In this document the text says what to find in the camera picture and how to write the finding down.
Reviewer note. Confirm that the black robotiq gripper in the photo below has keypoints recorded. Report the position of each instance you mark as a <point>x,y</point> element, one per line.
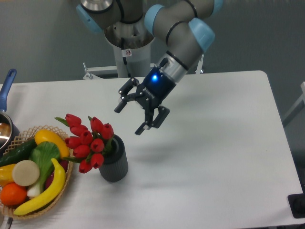
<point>154,88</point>

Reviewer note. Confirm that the red tulip bouquet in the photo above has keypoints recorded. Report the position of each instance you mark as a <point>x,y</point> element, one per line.
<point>90,147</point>

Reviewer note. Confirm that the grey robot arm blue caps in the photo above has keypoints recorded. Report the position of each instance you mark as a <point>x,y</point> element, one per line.
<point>153,49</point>

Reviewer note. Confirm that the dark grey ribbed vase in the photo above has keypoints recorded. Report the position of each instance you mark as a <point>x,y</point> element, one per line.
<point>115,166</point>

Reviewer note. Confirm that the dark red vegetable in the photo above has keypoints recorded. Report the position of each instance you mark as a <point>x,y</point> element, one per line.
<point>64,164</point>

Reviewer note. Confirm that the green bok choy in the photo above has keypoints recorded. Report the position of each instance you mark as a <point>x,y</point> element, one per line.
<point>42,155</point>

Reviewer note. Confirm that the yellow banana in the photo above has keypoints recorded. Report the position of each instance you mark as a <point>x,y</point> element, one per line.
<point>46,196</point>

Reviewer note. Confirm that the woven wicker basket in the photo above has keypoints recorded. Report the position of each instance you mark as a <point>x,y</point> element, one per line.
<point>21,138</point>

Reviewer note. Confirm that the green cucumber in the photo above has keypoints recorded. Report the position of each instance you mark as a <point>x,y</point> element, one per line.
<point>19,153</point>

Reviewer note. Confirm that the beige round disc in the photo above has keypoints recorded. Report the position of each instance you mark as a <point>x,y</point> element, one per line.
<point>25,173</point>

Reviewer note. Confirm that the yellow bell pepper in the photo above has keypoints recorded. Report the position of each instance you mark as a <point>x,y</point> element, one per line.
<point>6,174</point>

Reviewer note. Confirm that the orange fruit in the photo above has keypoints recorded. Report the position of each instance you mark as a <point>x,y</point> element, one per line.
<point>13,194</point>

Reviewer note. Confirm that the black device at table edge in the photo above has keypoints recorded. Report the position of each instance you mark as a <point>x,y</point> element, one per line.
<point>297,205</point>

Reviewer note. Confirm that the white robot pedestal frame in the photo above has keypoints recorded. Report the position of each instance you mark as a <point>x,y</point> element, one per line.
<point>136,61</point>

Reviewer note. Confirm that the blue handled saucepan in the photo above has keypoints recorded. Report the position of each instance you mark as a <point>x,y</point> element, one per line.
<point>8,130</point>

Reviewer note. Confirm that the white frame at right edge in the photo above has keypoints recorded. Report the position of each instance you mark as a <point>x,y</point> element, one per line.
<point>295,108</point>

